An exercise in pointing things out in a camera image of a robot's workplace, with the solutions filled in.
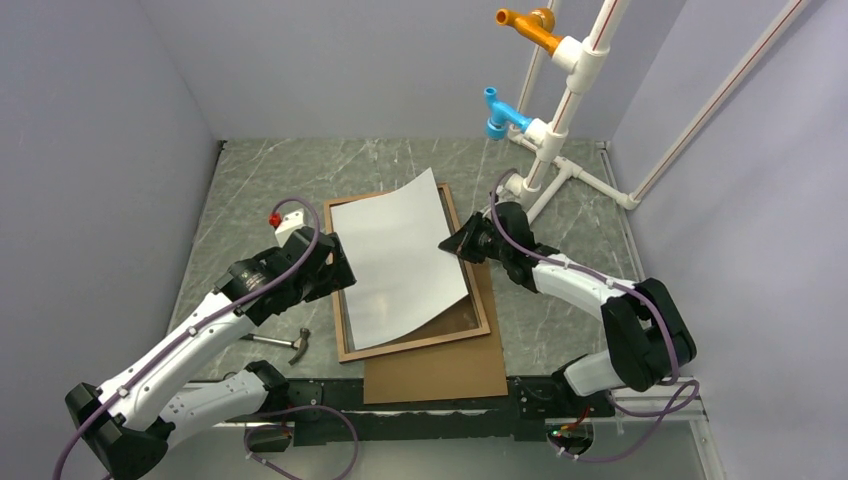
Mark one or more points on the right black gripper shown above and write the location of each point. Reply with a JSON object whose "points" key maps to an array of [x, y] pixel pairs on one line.
{"points": [[460, 244]]}

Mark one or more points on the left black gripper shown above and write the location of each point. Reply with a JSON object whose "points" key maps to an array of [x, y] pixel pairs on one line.
{"points": [[342, 275]]}

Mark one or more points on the glossy photo white borders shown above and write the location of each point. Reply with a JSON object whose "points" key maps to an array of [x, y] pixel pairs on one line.
{"points": [[403, 279]]}

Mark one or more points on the brown wooden picture frame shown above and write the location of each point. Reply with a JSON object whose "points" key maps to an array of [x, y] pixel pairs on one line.
{"points": [[411, 348]]}

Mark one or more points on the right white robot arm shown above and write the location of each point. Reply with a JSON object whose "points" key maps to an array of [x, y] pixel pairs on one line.
{"points": [[647, 339]]}

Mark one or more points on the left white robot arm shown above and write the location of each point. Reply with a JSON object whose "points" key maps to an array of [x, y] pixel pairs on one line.
{"points": [[132, 420]]}

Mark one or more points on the small claw hammer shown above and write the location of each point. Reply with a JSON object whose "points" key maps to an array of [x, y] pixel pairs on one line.
{"points": [[299, 345]]}

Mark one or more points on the white pvc pipe stand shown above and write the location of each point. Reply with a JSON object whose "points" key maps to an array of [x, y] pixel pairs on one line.
{"points": [[582, 60]]}

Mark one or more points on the brown cardboard backing board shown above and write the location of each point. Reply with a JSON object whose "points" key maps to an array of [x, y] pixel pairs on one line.
{"points": [[463, 369]]}

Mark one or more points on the blue pipe fitting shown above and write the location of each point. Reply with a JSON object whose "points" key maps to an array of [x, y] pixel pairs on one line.
{"points": [[501, 116]]}

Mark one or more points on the orange pipe fitting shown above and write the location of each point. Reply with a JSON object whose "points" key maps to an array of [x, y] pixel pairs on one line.
{"points": [[537, 26]]}

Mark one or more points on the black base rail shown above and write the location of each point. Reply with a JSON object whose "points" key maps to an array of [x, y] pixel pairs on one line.
{"points": [[325, 410]]}

